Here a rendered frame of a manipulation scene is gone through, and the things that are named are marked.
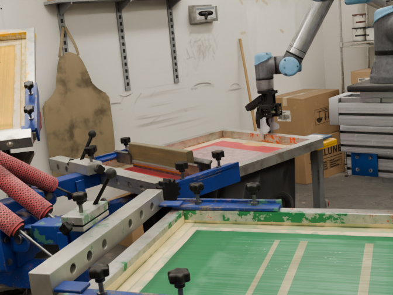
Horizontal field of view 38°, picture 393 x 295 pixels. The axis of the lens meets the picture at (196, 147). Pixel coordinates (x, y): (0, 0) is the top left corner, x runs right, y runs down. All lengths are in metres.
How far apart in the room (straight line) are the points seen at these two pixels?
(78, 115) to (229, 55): 1.59
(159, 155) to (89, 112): 2.12
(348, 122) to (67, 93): 2.56
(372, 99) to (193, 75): 3.07
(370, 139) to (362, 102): 0.12
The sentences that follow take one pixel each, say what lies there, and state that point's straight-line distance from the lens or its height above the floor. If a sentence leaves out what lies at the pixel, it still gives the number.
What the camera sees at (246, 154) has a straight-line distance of 2.28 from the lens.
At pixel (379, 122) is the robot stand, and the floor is 1.14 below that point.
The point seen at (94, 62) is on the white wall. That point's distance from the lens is 4.27.
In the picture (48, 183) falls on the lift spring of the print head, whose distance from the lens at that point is 1.79.
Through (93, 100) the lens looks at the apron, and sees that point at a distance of 4.21.
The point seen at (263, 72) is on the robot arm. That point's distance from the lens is 2.40.
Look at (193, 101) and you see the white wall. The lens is 4.83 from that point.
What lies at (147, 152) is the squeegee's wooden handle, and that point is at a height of 1.04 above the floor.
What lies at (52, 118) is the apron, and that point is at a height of 0.97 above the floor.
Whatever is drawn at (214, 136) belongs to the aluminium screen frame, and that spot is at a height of 0.99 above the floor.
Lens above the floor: 1.47
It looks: 12 degrees down
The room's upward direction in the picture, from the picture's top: 5 degrees counter-clockwise
